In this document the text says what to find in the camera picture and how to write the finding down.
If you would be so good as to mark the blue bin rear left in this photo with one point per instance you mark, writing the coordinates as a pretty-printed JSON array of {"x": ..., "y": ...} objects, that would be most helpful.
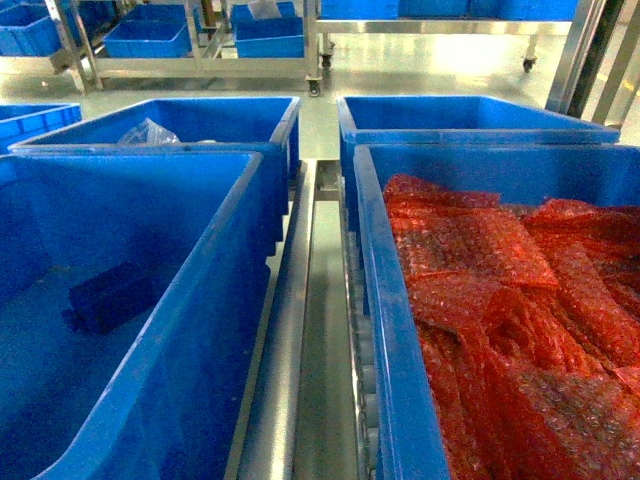
[{"x": 268, "y": 125}]

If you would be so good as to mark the blue bin rear right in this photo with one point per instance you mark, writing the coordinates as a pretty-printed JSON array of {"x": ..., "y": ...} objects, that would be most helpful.
[{"x": 450, "y": 120}]

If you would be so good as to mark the steel shelf rack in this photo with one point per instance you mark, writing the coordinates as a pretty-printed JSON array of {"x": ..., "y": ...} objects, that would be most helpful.
[{"x": 322, "y": 442}]

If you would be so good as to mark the large blue bin left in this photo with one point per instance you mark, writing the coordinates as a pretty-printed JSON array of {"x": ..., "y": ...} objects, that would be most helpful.
[{"x": 158, "y": 397}]

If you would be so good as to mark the blue bin with red wrap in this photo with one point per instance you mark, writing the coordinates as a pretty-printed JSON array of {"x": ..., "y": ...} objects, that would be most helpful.
[{"x": 411, "y": 443}]

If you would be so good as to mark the dark blue part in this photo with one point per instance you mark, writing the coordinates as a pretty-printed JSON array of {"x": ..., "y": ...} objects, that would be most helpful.
[{"x": 112, "y": 298}]

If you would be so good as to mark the clear plastic bag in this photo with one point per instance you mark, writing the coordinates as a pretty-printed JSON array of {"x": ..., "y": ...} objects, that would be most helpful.
[{"x": 148, "y": 133}]

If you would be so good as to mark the red bubble wrap bags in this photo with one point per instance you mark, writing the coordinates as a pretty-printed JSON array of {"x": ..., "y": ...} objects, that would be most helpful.
[{"x": 528, "y": 323}]

